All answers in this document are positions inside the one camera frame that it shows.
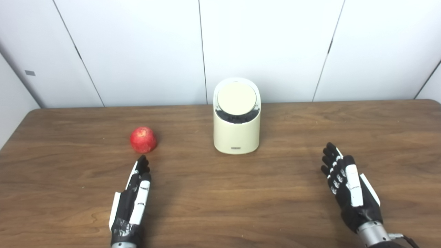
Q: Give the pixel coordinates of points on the small grey wall label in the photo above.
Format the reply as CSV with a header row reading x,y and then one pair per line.
x,y
30,73

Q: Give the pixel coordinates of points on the cream-colored bin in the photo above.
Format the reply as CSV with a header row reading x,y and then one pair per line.
x,y
236,136

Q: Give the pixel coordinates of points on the cream round bin lid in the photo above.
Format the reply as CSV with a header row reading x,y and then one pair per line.
x,y
236,98

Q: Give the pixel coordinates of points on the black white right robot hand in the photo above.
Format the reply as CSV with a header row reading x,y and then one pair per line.
x,y
361,213

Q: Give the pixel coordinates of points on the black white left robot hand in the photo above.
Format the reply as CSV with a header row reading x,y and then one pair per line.
x,y
124,213

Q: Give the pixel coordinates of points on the red apple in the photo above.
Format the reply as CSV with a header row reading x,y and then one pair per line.
x,y
143,139

